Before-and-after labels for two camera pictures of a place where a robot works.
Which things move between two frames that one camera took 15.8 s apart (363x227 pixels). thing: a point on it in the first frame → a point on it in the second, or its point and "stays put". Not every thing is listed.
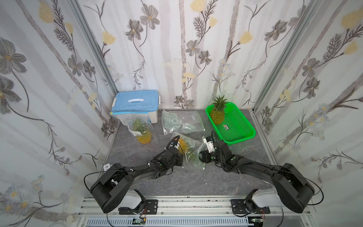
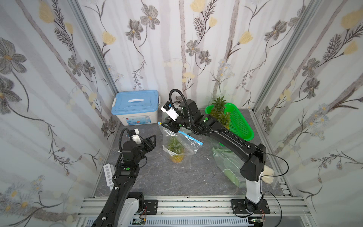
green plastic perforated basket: (235, 127) stays put
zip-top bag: (191, 150) → (230, 163)
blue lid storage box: (145, 101) stays put
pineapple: (217, 112) stays put
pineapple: (183, 146) → (224, 119)
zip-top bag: (141, 126) → (177, 146)
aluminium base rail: (186, 206) stays put
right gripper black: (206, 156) → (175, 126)
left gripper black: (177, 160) → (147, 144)
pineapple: (139, 125) → (175, 146)
